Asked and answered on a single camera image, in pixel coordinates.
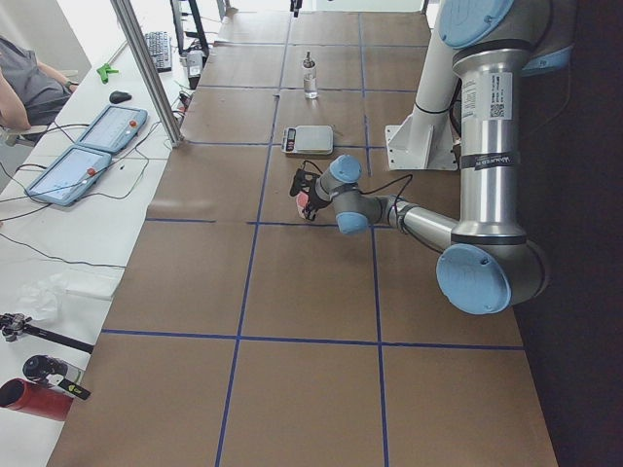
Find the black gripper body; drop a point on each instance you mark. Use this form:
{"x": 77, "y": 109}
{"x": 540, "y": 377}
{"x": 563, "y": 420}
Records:
{"x": 312, "y": 197}

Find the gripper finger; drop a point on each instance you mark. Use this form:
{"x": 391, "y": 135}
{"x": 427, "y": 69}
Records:
{"x": 310, "y": 209}
{"x": 301, "y": 182}

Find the pink paper cup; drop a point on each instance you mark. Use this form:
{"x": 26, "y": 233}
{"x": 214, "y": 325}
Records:
{"x": 300, "y": 201}

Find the clear glass sauce bottle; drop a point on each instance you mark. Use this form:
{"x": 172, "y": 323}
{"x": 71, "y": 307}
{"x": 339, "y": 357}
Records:
{"x": 309, "y": 76}

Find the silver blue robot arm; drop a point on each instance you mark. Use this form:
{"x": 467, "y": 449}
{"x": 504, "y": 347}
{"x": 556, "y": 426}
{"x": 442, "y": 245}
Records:
{"x": 465, "y": 116}

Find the silver digital kitchen scale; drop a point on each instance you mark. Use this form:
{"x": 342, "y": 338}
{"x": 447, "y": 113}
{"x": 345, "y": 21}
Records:
{"x": 307, "y": 140}

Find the upper blue teach pendant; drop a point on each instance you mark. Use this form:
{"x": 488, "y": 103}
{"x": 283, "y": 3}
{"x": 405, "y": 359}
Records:
{"x": 112, "y": 130}

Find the blue teach pendant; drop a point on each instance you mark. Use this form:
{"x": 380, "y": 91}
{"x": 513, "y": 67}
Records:
{"x": 69, "y": 177}
{"x": 112, "y": 130}

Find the black keyboard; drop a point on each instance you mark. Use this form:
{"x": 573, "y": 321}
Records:
{"x": 159, "y": 49}

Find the black computer mouse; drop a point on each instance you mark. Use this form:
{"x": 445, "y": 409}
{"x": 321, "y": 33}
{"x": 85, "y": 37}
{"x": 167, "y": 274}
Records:
{"x": 117, "y": 97}

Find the lower blue teach pendant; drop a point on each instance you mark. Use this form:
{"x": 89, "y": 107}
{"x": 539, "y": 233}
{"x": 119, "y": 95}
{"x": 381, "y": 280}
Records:
{"x": 69, "y": 177}

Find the green plastic tool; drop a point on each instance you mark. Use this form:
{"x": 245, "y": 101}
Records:
{"x": 105, "y": 71}

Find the crumpled white paper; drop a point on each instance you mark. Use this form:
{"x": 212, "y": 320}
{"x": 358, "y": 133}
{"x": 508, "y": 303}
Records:
{"x": 42, "y": 300}

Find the seated person grey shirt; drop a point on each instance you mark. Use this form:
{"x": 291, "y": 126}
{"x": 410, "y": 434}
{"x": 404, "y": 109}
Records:
{"x": 32, "y": 92}

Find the black tripod leg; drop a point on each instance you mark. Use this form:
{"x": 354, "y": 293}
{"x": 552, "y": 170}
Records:
{"x": 14, "y": 325}

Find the red cylinder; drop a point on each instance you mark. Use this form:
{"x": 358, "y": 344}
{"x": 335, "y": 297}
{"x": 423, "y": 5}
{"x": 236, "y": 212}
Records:
{"x": 23, "y": 396}

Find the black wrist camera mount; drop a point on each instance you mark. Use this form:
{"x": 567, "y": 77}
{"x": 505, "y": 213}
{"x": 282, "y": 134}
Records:
{"x": 311, "y": 171}

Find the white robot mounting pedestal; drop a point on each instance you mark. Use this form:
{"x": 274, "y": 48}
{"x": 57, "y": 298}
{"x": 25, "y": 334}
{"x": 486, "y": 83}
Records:
{"x": 424, "y": 141}

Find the aluminium frame post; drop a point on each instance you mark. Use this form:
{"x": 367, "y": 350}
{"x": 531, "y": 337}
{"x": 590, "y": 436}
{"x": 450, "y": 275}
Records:
{"x": 127, "y": 19}

